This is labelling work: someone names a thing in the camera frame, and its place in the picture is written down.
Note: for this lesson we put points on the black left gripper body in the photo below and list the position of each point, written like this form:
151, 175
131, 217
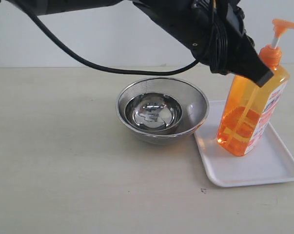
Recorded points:
212, 30

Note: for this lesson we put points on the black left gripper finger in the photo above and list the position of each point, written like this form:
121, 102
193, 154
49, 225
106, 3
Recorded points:
242, 58

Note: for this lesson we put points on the orange pump soap bottle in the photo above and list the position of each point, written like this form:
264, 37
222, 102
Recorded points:
248, 107

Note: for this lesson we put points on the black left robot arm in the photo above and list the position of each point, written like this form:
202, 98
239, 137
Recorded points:
36, 8

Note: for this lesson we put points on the small stainless steel bowl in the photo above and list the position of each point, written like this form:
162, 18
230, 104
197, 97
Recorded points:
154, 113

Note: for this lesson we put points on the steel mesh colander basket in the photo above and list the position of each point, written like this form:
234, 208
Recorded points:
194, 103

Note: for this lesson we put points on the white rectangular plastic tray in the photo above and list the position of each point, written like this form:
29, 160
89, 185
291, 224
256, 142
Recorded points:
268, 163

